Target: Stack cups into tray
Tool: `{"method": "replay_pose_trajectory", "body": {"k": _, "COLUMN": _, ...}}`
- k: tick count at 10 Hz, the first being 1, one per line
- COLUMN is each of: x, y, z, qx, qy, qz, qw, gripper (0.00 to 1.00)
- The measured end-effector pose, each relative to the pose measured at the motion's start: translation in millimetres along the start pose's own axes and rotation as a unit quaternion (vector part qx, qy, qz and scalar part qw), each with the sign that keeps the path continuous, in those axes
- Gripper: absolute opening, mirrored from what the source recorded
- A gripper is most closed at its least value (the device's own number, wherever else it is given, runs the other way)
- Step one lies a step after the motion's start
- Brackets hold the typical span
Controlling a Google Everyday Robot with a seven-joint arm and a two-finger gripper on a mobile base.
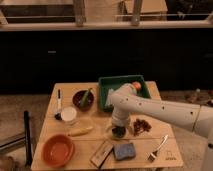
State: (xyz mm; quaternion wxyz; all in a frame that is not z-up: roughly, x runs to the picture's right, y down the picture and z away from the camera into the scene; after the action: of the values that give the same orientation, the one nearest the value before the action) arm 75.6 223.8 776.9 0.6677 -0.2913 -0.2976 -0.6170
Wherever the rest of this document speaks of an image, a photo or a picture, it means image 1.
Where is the green plastic tray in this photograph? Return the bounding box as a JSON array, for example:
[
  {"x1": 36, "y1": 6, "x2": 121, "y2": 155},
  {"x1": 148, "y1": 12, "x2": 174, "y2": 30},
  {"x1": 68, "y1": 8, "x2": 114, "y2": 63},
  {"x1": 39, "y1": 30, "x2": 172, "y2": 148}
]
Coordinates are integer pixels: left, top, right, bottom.
[{"x1": 98, "y1": 75, "x2": 150, "y2": 112}]

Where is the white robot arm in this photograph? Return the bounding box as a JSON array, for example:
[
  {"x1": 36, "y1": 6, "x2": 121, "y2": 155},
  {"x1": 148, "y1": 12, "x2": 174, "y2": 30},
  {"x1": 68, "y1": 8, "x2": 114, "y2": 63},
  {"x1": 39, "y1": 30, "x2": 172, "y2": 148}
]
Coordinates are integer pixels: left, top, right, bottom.
[{"x1": 109, "y1": 83, "x2": 213, "y2": 171}]

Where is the white cup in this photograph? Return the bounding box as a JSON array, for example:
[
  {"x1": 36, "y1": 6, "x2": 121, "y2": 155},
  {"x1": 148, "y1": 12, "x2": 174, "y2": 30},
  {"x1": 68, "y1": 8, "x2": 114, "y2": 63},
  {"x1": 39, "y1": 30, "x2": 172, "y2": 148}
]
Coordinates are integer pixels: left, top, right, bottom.
[{"x1": 61, "y1": 107, "x2": 77, "y2": 124}]

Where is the clear cup in tray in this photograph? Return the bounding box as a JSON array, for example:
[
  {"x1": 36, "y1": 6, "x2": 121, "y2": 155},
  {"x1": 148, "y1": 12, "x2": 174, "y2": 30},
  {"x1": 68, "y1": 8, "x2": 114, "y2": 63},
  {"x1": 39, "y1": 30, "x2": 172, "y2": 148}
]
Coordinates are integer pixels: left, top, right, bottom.
[{"x1": 105, "y1": 89, "x2": 114, "y2": 107}]

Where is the wooden block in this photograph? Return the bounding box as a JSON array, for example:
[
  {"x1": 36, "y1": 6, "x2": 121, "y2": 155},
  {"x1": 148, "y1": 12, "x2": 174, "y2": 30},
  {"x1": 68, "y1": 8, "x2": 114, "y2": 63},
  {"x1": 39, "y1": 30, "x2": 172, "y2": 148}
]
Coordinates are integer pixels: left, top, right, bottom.
[{"x1": 90, "y1": 140, "x2": 113, "y2": 168}]

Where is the black bar beside table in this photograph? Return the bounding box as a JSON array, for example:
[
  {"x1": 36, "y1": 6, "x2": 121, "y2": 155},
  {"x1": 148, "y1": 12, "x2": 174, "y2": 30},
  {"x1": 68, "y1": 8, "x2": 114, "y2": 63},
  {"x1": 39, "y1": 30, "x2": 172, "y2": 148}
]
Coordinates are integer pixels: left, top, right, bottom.
[{"x1": 24, "y1": 111, "x2": 33, "y2": 166}]

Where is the brown dried fruit pile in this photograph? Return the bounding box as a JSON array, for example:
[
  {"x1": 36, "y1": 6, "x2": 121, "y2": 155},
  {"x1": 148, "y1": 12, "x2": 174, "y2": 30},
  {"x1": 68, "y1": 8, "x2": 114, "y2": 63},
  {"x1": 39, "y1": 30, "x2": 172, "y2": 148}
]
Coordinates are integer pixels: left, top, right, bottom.
[{"x1": 133, "y1": 119, "x2": 152, "y2": 136}]

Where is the dark maroon bowl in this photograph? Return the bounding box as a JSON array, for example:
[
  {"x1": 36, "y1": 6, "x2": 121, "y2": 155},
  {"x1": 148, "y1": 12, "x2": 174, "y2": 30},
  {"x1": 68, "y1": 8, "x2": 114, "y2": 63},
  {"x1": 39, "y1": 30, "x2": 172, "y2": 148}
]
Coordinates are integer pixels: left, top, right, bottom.
[{"x1": 72, "y1": 90, "x2": 94, "y2": 111}]

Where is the orange ball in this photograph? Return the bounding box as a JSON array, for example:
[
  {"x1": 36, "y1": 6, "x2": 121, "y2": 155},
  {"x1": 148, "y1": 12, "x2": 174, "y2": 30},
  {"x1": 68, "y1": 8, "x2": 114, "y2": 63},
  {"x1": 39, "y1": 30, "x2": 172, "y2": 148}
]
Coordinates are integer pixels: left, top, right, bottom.
[{"x1": 132, "y1": 81, "x2": 142, "y2": 91}]

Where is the orange bowl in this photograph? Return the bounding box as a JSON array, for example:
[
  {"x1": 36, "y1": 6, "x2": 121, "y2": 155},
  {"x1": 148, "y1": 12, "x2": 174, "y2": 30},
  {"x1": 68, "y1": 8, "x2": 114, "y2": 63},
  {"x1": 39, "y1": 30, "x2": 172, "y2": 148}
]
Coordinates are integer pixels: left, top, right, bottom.
[{"x1": 41, "y1": 134, "x2": 75, "y2": 168}]

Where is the green utensil in bowl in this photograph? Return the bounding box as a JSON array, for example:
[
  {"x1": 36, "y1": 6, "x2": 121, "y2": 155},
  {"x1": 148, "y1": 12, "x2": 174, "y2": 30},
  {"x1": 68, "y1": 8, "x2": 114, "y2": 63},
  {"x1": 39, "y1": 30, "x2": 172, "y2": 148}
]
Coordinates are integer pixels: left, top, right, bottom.
[{"x1": 80, "y1": 88, "x2": 91, "y2": 107}]

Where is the blue sponge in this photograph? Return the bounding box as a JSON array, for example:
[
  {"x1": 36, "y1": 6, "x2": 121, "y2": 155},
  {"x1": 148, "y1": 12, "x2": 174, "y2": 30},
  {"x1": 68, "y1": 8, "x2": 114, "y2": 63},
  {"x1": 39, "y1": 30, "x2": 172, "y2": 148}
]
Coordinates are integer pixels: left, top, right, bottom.
[{"x1": 114, "y1": 143, "x2": 136, "y2": 161}]

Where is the black and white marker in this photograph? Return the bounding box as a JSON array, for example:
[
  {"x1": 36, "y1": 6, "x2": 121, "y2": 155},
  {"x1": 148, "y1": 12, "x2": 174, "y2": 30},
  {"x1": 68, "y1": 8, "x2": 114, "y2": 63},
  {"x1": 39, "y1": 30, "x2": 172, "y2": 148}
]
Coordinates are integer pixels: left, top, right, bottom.
[{"x1": 55, "y1": 89, "x2": 62, "y2": 120}]

